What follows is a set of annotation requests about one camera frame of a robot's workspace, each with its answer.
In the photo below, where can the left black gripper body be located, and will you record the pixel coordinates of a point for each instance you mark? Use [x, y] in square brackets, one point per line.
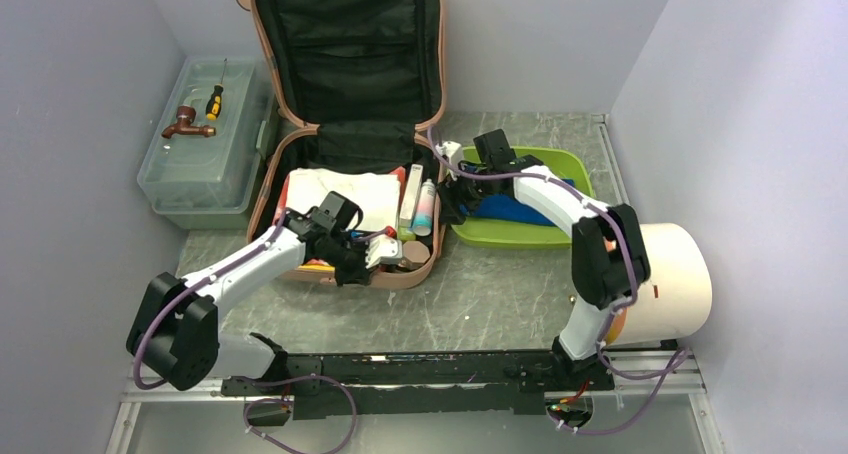
[349, 257]

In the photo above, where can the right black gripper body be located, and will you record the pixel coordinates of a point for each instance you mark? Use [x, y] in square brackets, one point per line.
[468, 191]

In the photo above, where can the blue towel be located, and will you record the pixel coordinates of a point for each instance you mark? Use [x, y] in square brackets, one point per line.
[510, 209]

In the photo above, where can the green plastic tray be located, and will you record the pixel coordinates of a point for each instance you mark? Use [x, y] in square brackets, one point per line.
[500, 233]

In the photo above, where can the white shirt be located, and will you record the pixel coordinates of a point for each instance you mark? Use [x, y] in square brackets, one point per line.
[358, 196]

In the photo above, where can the pink hard-shell suitcase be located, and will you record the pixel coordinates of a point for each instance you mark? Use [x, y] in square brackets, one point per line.
[360, 81]

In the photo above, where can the cream appliance with orange rim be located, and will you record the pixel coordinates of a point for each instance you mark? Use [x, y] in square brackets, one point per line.
[676, 300]

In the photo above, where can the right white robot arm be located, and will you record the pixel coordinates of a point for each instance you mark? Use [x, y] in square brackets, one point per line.
[609, 260]

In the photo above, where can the pink blue spray bottle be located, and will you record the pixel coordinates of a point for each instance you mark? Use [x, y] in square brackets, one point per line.
[423, 220]

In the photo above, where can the white cosmetic box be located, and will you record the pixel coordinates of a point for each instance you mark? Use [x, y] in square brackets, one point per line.
[414, 181]

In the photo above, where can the green yellow bottle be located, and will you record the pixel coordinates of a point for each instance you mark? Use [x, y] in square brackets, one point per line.
[405, 234]

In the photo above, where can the pink hexagonal lid jar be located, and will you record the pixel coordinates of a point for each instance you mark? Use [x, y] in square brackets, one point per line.
[415, 255]

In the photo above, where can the translucent plastic toolbox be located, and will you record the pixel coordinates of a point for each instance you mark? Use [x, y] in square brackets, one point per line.
[212, 183]

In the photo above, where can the yellow black screwdriver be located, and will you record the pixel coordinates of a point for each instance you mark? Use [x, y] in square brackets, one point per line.
[214, 103]

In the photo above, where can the brown brass faucet valve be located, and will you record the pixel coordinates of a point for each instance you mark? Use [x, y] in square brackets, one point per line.
[184, 125]

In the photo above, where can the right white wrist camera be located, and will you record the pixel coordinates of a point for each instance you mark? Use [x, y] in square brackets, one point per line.
[452, 153]

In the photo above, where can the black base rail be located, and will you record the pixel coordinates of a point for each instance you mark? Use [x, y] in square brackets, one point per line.
[520, 381]

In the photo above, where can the aluminium frame profile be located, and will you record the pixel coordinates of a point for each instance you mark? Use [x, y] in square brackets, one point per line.
[635, 372]

